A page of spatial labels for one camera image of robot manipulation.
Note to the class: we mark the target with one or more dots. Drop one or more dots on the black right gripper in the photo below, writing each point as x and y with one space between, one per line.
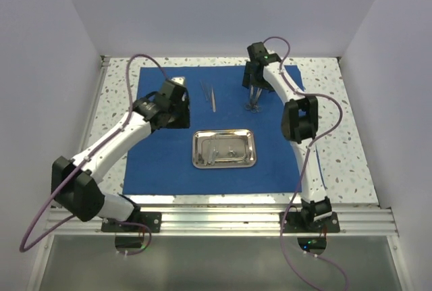
248 81

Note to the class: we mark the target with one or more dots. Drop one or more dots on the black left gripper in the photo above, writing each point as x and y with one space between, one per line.
183 122

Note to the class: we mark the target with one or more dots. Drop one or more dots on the steel surgical scissors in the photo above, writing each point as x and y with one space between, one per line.
250 105

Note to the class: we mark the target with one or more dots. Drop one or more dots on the steel forceps clamp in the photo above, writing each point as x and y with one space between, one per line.
253 100

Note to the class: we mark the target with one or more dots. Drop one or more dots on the steel scalpel handle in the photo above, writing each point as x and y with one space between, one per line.
205 90

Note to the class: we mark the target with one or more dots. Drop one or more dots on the steel tweezers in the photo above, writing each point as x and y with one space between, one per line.
212 99

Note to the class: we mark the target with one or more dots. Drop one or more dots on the blue surgical drape cloth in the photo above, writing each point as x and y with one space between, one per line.
161 164

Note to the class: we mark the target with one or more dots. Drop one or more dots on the stainless steel instrument tray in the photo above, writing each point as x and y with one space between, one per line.
236 148

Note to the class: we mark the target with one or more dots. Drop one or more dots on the steel hemostat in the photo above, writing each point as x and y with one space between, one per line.
256 97

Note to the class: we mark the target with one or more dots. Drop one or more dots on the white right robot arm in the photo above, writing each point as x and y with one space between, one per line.
299 126

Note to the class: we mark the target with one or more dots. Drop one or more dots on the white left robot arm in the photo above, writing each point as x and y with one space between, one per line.
75 182

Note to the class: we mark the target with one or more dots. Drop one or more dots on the aluminium frame rail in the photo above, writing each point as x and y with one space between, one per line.
265 221

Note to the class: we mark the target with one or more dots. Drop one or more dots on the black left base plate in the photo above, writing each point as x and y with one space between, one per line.
151 219

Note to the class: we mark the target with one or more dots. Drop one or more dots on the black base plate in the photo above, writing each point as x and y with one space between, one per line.
303 221
151 219

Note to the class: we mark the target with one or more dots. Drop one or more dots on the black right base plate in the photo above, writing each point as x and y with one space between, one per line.
303 221

